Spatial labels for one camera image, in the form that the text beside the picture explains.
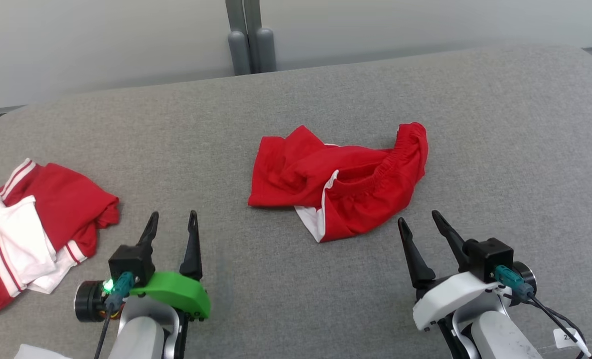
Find red white basketball jersey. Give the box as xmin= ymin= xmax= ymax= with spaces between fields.
xmin=0 ymin=159 xmax=121 ymax=315

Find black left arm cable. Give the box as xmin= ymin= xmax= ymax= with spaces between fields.
xmin=94 ymin=272 xmax=135 ymax=359

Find white cable tag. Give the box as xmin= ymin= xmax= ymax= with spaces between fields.
xmin=554 ymin=328 xmax=587 ymax=350

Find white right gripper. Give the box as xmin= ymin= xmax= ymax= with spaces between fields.
xmin=397 ymin=210 xmax=537 ymax=332

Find red shorts with white trim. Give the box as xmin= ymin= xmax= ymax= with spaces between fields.
xmin=248 ymin=122 xmax=429 ymax=243

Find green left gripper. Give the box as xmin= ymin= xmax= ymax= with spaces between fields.
xmin=74 ymin=210 xmax=212 ymax=322

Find grey partition post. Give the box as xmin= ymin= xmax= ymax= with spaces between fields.
xmin=244 ymin=0 xmax=277 ymax=74
xmin=225 ymin=0 xmax=252 ymax=76

